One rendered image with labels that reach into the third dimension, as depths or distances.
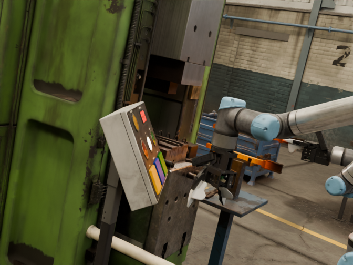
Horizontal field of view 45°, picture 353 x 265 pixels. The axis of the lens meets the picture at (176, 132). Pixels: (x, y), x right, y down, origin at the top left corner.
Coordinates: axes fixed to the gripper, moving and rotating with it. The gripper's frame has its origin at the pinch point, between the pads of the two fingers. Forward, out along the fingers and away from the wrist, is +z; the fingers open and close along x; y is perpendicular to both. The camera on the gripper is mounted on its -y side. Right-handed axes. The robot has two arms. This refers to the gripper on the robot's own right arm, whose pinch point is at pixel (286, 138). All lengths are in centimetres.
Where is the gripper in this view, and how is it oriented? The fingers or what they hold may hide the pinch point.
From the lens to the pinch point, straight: 192.9
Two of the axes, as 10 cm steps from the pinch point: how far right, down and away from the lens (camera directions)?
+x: 4.7, -0.4, 8.8
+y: -1.8, 9.7, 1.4
